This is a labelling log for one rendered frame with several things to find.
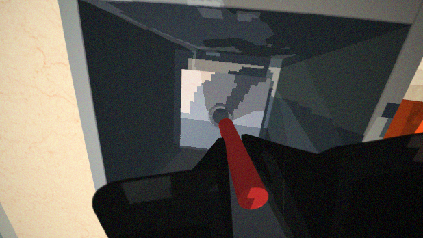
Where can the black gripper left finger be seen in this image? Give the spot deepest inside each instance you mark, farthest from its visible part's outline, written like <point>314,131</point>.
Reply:
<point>157,202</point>

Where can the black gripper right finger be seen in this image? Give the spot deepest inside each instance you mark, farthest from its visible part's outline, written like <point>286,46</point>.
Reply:
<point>309,193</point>

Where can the red peg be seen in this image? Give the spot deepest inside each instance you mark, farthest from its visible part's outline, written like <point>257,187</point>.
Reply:
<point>249,188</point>

